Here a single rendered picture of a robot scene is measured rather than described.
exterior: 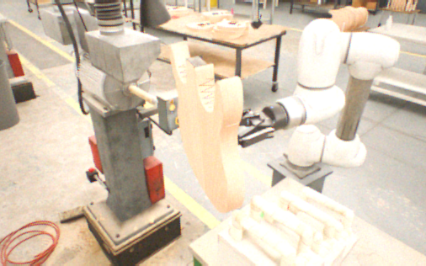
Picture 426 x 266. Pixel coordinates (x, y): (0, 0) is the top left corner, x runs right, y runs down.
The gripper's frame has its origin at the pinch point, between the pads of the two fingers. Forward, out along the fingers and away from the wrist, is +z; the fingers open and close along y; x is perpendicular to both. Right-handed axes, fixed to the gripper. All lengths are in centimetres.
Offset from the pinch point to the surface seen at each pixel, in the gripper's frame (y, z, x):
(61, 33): 111, 33, 5
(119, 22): 66, 9, 16
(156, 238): 79, 16, -129
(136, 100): 80, 8, -26
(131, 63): 50, 11, 5
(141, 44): 51, 6, 11
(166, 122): 85, -6, -45
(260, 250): -17.9, -4.1, -29.7
